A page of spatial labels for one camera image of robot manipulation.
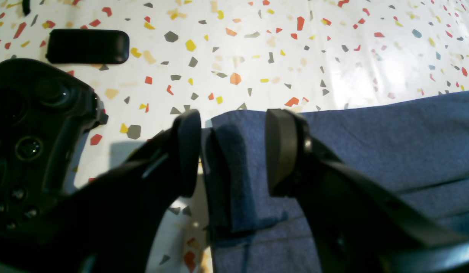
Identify small black case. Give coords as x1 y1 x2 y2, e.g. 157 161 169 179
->
46 29 130 64

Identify terrazzo patterned tablecloth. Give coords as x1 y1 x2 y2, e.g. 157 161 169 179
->
0 0 469 273

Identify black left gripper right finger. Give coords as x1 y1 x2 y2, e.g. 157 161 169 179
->
266 109 469 273

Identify black game controller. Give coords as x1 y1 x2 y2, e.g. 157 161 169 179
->
0 58 108 233

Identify blue T-shirt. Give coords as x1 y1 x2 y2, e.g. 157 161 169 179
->
201 91 469 273

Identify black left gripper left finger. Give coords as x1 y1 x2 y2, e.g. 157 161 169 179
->
0 110 201 273

